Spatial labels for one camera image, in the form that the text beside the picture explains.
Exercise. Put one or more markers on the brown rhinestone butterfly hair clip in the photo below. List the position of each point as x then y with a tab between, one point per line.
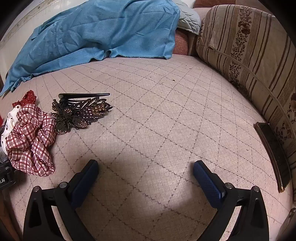
67	120

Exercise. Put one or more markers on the blue cloth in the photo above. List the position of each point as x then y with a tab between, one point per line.
92	30

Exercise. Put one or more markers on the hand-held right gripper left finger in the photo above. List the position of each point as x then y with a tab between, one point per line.
85	183

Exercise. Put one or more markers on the white polka dot scrunchie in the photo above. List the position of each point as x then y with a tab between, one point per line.
10	120

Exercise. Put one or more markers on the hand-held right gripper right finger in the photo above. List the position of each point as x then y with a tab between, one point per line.
205	183

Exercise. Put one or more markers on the brown rhinestone leaf hair clip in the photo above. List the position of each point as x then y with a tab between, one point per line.
94	109

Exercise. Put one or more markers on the red polka dot scrunchie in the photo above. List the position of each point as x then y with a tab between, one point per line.
29	98

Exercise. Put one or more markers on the red plaid scrunchie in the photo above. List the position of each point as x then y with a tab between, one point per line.
30	139

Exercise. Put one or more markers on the pink quilted bed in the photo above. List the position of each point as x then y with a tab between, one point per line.
161	104

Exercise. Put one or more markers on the black smartphone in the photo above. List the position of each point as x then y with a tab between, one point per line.
275	153

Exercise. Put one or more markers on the orange cushion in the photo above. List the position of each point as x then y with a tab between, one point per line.
181	44

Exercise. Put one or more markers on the grey quilted pillow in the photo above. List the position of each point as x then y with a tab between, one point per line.
188	20

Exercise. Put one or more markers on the striped floral cushion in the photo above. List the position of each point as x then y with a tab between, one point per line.
249	41

